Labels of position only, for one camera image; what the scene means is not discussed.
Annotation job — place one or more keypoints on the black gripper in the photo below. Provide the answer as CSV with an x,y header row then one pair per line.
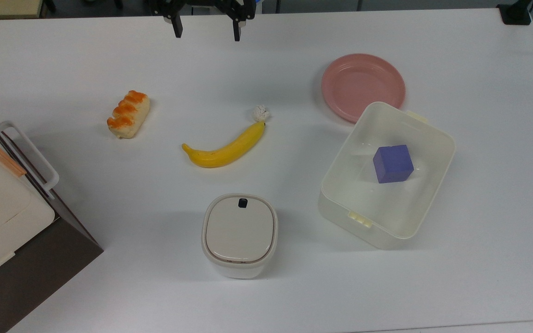
x,y
201,2

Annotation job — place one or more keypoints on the orange glazed bread loaf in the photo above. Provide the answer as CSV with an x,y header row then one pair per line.
x,y
127,115

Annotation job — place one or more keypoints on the yellow banana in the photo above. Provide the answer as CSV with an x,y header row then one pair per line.
x,y
227,150

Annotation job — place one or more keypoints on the pink round plate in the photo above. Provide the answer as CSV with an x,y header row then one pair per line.
x,y
359,85

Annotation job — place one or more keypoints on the tan wooden desk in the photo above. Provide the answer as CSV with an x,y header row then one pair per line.
x,y
3,7

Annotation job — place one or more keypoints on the cream lidded trash can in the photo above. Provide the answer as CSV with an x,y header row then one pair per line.
x,y
239,231

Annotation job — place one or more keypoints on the white plastic container box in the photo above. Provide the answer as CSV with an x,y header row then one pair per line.
x,y
354,199

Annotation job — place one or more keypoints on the purple cube block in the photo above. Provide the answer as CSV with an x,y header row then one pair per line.
x,y
393,163

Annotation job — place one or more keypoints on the black stand clamp base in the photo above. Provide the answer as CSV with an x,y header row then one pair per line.
x,y
515,14

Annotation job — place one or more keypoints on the dark brown drawer box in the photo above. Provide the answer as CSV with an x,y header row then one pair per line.
x,y
40,277

